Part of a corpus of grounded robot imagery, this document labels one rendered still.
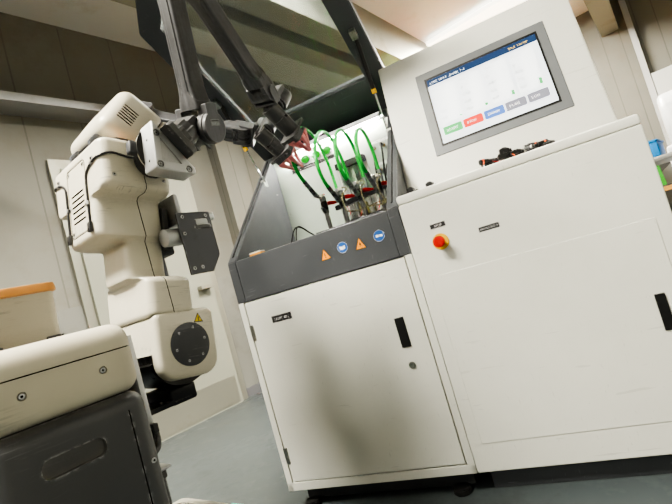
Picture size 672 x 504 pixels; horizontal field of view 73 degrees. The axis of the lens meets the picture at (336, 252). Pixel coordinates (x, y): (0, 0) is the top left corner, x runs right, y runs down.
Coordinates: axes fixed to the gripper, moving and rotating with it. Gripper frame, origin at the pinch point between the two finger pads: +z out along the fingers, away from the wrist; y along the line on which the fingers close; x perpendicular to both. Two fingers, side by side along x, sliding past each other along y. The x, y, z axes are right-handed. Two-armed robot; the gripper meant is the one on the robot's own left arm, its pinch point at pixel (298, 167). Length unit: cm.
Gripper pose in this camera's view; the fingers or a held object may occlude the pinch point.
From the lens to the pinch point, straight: 175.0
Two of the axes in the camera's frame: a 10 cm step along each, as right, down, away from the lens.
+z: 7.1, 5.6, 4.3
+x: -1.0, 6.9, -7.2
